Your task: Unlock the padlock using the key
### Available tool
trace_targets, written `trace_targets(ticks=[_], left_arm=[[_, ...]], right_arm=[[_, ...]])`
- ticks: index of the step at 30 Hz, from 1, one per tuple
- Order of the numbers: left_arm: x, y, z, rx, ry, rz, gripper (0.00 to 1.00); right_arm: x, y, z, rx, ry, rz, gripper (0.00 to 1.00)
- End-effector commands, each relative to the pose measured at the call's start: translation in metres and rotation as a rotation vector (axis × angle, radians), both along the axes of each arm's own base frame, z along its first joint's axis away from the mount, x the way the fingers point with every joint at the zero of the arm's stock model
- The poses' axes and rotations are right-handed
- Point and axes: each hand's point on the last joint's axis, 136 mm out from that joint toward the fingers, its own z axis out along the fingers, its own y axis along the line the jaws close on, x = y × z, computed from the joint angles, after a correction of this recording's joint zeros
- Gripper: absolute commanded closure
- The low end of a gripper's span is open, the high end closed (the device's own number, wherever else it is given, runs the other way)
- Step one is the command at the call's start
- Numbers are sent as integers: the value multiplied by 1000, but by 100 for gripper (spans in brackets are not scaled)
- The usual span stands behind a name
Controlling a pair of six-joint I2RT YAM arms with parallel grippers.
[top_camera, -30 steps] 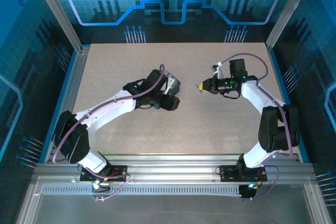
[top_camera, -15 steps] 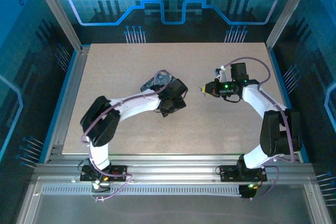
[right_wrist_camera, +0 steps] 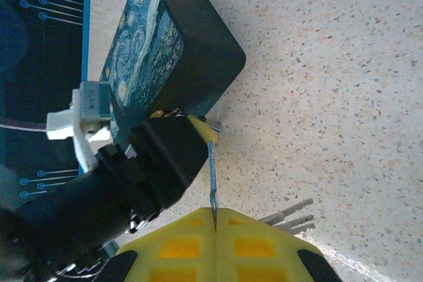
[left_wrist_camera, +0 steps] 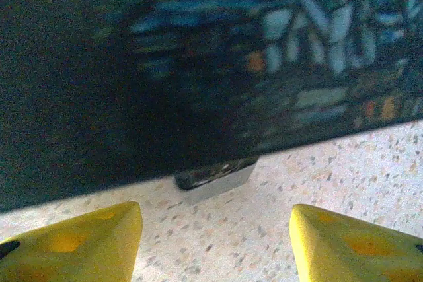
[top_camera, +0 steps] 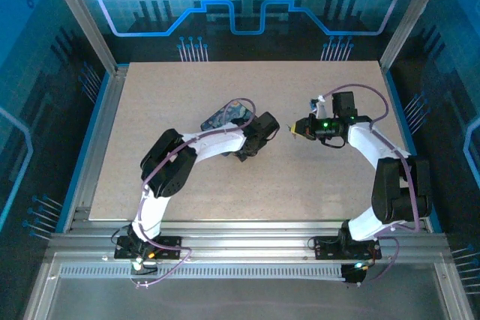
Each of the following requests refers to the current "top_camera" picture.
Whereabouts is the dark blue starry print box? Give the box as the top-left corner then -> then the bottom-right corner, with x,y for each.
199,98 -> 257,158

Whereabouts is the grey metal floor panel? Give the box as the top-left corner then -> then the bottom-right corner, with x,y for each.
24,252 -> 476,320

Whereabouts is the black connector box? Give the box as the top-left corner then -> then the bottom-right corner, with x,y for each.
340,262 -> 368,286

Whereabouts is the thin black right gripper cable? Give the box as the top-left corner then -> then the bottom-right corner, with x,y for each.
321,136 -> 347,149

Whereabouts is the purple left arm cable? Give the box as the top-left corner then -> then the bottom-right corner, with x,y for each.
129,97 -> 257,290

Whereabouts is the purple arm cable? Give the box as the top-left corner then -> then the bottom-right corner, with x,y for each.
129,97 -> 257,290
322,83 -> 422,283

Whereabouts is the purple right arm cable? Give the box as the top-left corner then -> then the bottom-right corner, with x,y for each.
322,83 -> 422,283

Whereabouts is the aluminium front frame rail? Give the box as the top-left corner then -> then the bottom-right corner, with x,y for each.
44,220 -> 451,263

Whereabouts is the grey slotted cable duct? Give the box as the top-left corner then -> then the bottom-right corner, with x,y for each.
58,265 -> 346,280

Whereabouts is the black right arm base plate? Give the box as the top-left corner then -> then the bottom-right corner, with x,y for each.
313,235 -> 383,261

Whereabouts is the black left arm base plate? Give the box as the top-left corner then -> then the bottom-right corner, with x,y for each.
113,235 -> 184,261

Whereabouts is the aluminium right frame post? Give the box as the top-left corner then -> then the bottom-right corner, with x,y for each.
378,0 -> 453,72

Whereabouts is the aluminium frame post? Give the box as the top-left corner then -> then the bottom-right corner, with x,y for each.
40,0 -> 119,73
378,0 -> 453,72

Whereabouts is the aluminium side frame rail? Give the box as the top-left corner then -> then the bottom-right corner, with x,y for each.
61,64 -> 131,233

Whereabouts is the aluminium left frame post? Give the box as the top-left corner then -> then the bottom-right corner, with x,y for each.
40,0 -> 119,73

